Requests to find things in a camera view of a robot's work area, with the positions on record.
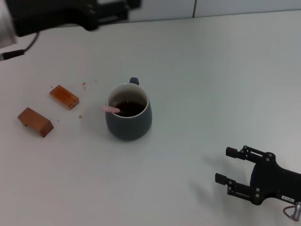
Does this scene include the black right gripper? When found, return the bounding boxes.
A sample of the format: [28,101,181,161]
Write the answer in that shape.
[214,145,301,206]

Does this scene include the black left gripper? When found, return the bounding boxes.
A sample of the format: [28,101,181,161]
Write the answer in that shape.
[13,0,130,37]

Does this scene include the pink handled metal spoon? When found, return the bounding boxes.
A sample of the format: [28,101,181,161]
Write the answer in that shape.
[101,105,121,115]

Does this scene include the grey ceramic cup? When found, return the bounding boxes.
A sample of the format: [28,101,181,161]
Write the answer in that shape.
[105,77,153,142]

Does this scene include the notched brown wooden block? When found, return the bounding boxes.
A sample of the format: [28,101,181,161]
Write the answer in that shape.
[49,84,80,110]

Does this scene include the plain brown wooden block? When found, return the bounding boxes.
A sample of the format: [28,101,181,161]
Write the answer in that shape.
[17,107,54,138]

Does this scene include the silver connector with grey cable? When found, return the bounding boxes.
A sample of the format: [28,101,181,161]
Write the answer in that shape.
[283,201,301,220]

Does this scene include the black cable with plug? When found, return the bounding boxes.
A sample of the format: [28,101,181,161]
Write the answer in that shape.
[0,32,40,62]

